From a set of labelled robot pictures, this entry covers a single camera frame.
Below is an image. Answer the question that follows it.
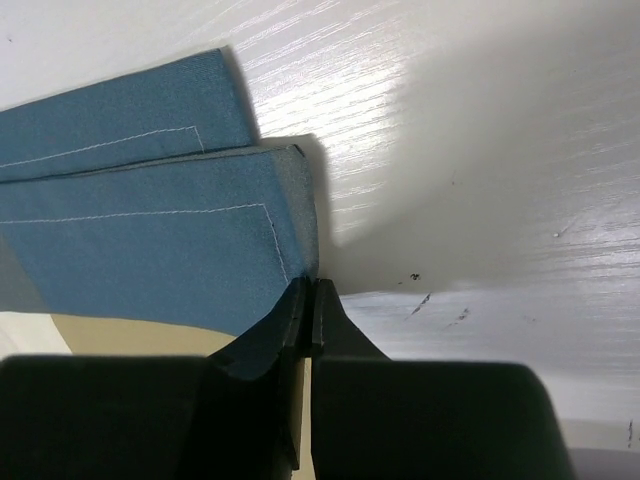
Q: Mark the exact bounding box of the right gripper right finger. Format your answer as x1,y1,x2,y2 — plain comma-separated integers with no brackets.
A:
311,280,575,479

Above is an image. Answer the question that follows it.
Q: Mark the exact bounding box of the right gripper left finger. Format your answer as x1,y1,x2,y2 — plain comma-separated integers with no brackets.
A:
1,279,308,479

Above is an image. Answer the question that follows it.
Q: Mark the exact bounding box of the blue tan white placemat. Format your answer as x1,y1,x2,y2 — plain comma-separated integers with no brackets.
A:
0,45,321,480

